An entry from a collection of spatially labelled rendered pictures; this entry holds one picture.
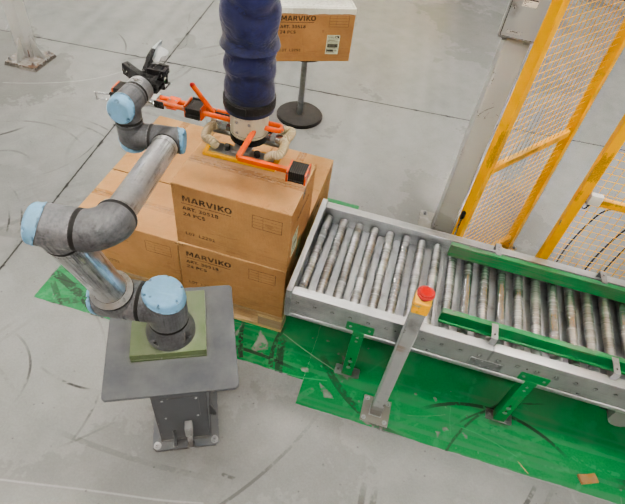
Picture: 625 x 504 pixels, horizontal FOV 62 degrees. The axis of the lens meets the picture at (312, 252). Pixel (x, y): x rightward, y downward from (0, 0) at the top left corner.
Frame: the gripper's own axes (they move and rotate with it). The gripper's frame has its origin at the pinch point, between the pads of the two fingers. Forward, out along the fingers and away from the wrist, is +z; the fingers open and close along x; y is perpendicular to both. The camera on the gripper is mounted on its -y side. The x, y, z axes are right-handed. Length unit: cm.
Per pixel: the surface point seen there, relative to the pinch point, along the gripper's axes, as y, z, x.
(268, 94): 36.4, 17.2, -15.1
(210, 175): 10, 14, -63
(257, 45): 32.8, 12.2, 7.2
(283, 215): 51, 1, -64
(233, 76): 23.2, 12.5, -7.9
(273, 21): 37.1, 17.2, 15.0
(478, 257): 150, 41, -97
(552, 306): 190, 25, -103
